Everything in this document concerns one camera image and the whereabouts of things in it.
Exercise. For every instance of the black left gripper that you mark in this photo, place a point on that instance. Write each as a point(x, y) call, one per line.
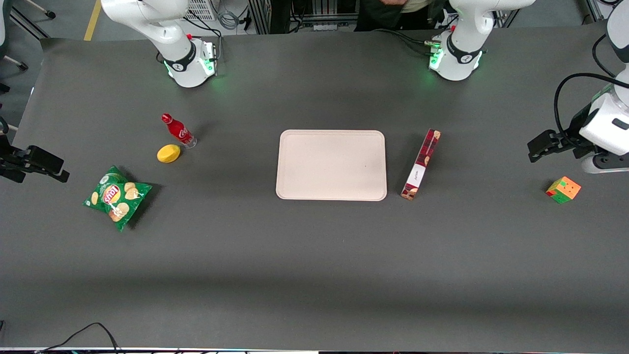
point(574, 129)

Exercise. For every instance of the aluminium frame post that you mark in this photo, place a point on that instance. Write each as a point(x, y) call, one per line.
point(259, 14)

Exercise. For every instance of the red cookie box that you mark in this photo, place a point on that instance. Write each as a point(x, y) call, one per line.
point(421, 164)

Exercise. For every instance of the yellow lemon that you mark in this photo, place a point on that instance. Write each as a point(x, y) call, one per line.
point(168, 153)

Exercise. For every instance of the person in dark clothes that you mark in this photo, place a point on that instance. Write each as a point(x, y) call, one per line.
point(388, 17)

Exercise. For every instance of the white power strip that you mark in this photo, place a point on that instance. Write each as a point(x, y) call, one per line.
point(325, 26)

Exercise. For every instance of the green chips bag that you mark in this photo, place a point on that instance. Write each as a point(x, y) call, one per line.
point(117, 196)

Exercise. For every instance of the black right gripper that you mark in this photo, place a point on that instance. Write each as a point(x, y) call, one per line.
point(14, 161)

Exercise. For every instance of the white perforated box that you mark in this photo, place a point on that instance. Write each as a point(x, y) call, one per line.
point(201, 9)

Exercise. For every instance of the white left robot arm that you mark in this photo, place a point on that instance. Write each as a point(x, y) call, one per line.
point(457, 59)

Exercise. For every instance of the office chair base legs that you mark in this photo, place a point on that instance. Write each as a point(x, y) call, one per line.
point(29, 22)

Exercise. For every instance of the beige rectangular tray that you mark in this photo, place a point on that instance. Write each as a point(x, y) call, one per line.
point(331, 164)

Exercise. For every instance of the colourful puzzle cube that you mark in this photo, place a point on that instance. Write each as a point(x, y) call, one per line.
point(563, 190)

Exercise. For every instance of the red cola bottle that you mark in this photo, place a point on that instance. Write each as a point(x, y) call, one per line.
point(178, 131)

